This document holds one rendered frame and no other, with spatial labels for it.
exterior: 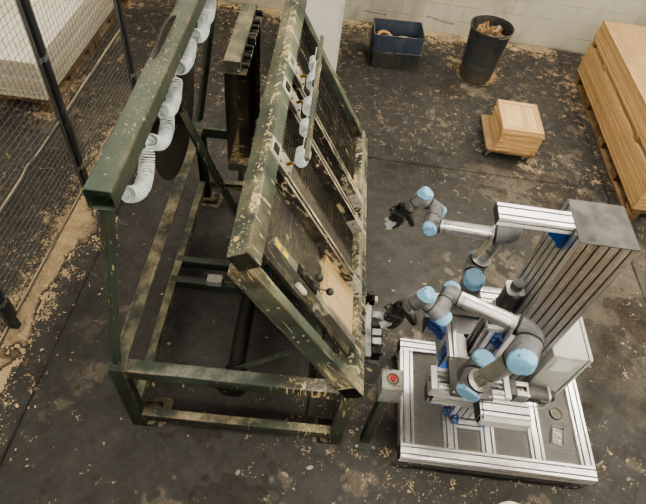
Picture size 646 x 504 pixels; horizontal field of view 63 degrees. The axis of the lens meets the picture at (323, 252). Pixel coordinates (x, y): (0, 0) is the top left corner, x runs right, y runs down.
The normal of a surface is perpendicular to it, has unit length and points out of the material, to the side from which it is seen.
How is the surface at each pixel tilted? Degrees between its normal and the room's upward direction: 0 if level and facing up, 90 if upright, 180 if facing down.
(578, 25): 90
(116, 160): 0
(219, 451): 0
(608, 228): 0
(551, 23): 90
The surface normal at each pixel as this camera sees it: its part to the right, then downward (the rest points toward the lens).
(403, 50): -0.01, 0.78
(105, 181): 0.10, -0.63
